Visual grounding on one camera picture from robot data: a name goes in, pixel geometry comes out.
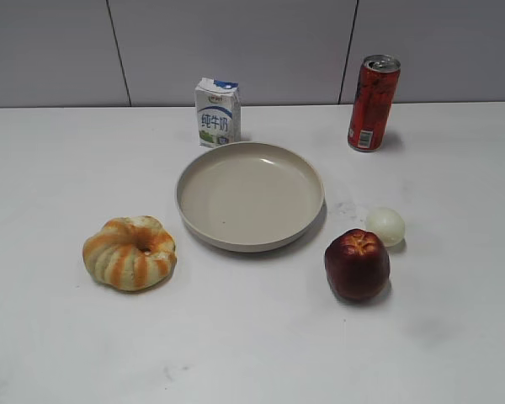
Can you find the orange striped ring bread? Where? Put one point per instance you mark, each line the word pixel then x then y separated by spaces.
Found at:
pixel 130 253

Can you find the beige round plate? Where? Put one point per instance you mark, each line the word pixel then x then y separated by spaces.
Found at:
pixel 249 197

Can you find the white milk carton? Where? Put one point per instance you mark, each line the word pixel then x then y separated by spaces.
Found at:
pixel 218 111

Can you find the red drink can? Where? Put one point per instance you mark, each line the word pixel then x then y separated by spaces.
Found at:
pixel 378 78

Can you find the dark red apple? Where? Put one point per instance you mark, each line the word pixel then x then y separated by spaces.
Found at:
pixel 357 265

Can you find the white egg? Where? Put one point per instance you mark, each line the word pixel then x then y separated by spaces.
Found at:
pixel 387 225

